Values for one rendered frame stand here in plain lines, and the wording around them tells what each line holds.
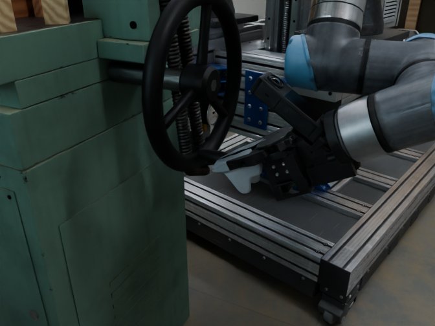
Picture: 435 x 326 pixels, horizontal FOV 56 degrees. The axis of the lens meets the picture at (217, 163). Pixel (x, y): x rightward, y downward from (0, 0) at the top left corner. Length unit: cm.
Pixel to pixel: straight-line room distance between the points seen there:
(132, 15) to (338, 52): 32
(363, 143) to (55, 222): 50
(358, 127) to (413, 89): 7
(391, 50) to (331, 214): 94
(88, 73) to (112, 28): 8
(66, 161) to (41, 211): 9
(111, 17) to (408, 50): 45
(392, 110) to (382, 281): 112
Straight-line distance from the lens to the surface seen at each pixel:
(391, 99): 50
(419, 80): 51
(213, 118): 99
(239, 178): 60
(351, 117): 51
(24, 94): 64
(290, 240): 128
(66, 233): 76
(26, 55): 64
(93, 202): 79
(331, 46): 59
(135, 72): 72
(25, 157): 66
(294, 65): 59
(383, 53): 58
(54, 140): 69
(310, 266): 127
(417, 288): 158
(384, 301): 150
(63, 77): 69
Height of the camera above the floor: 99
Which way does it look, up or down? 27 degrees down
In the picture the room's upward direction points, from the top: straight up
